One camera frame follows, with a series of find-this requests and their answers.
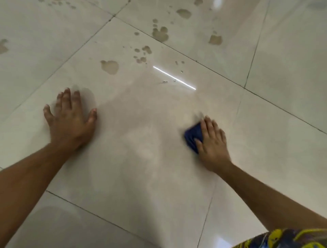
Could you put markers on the person's right hand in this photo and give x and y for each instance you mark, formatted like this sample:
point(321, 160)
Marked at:
point(213, 150)

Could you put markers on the person's right middle finger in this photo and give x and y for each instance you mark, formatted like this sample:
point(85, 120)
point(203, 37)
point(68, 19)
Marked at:
point(209, 126)

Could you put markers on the person's left thumb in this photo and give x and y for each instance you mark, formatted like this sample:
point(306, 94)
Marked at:
point(91, 118)

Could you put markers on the person's right little finger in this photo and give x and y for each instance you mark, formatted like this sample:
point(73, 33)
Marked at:
point(222, 135)

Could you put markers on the blue cleaning cloth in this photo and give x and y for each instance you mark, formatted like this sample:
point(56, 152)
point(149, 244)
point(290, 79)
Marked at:
point(193, 138)

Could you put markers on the person's right forearm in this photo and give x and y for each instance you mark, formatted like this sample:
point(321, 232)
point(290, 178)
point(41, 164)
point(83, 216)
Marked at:
point(270, 199)

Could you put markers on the person's right thumb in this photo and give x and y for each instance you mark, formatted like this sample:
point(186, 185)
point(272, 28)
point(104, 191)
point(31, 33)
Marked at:
point(198, 146)

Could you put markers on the person's left little finger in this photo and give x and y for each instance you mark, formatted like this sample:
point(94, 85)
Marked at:
point(48, 115)

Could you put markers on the person's left forearm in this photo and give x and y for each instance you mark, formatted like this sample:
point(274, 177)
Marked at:
point(25, 189)

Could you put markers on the yellow and blue patterned shorts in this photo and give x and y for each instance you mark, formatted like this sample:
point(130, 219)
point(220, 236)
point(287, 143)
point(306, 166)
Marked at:
point(286, 239)

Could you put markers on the person's left middle finger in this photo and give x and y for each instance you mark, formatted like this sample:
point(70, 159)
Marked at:
point(67, 101)

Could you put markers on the person's left hand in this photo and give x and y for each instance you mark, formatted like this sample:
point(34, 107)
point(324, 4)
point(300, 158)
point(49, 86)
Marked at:
point(68, 128)

